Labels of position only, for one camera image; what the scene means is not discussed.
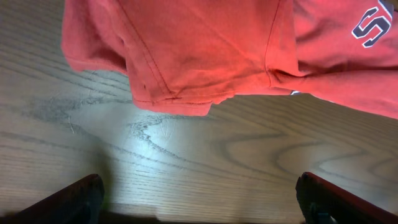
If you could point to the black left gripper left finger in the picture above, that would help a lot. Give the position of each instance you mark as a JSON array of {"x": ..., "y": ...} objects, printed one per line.
[{"x": 78, "y": 203}]

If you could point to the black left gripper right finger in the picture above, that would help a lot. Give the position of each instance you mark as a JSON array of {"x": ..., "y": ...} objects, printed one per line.
[{"x": 323, "y": 202}]

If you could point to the red orange t-shirt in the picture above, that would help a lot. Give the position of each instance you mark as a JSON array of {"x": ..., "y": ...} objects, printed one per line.
[{"x": 181, "y": 57}]

